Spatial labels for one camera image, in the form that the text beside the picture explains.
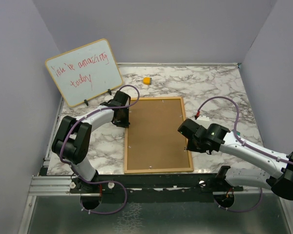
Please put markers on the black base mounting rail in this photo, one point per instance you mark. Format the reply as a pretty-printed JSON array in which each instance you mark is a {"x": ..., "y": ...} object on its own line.
[{"x": 154, "y": 188}]

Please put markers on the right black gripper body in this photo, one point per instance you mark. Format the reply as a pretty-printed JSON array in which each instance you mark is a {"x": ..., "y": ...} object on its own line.
[{"x": 193, "y": 145}]

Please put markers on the aluminium extrusion rail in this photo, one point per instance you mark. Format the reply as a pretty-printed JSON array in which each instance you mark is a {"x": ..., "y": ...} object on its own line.
[{"x": 49, "y": 186}]

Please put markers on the yellow picture frame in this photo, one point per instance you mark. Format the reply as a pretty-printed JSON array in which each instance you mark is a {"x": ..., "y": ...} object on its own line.
[{"x": 152, "y": 142}]

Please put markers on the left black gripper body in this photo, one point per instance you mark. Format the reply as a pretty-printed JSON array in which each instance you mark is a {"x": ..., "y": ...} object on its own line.
[{"x": 124, "y": 121}]

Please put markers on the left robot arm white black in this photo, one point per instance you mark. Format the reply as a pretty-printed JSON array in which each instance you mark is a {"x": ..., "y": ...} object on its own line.
[{"x": 71, "y": 142}]

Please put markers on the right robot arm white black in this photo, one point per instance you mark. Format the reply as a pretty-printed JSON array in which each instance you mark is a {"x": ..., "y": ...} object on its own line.
[{"x": 274, "y": 170}]

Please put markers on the small whiteboard yellow rim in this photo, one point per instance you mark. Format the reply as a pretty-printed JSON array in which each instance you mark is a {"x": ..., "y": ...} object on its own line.
[{"x": 85, "y": 72}]

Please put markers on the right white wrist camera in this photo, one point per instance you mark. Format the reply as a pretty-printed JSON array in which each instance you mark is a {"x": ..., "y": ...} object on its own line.
[{"x": 202, "y": 118}]

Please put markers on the yellow grey eraser block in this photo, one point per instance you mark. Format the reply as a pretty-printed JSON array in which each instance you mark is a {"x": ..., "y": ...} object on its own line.
[{"x": 147, "y": 80}]

